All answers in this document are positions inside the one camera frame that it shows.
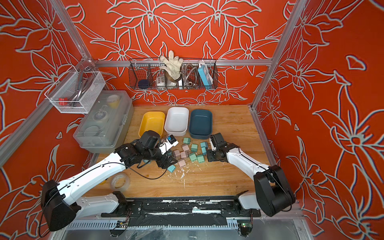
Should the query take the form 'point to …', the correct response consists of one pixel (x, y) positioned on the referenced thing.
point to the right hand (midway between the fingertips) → (208, 155)
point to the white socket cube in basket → (161, 81)
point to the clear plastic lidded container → (103, 126)
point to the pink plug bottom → (182, 163)
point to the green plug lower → (193, 157)
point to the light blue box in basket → (206, 78)
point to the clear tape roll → (120, 182)
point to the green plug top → (186, 140)
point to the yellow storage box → (153, 121)
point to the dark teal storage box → (200, 124)
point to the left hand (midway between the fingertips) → (174, 154)
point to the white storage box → (176, 121)
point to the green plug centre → (194, 148)
